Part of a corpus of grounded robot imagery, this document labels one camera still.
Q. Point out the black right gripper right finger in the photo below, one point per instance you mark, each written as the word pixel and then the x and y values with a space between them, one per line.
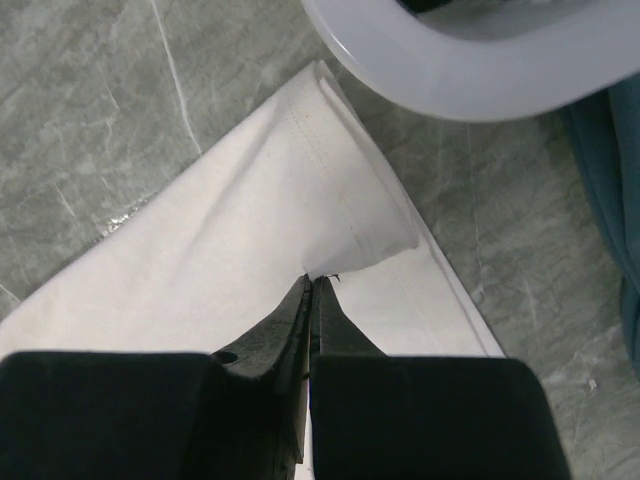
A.
pixel 376 416

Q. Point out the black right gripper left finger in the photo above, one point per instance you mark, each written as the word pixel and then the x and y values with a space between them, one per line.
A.
pixel 237 413

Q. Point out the cream white t shirt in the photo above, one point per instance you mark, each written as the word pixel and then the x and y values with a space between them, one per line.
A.
pixel 298 187

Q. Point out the folded blue t shirt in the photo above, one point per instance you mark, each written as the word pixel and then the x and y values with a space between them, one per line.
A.
pixel 603 130

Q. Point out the white plastic laundry basket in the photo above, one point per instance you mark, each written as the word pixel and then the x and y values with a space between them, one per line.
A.
pixel 482 61

